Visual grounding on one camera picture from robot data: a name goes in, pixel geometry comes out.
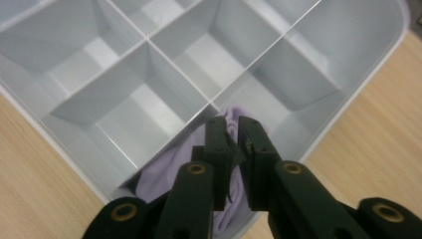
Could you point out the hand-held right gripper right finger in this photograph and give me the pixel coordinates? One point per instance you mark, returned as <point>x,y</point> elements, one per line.
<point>258,156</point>

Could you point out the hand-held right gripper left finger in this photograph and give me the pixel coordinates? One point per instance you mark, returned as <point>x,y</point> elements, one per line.
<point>215,149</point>

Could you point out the light purple ankle sock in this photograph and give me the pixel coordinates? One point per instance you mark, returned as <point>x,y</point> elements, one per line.
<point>159,177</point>

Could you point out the white compartment storage box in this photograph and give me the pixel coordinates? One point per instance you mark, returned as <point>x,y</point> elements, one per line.
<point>149,113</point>

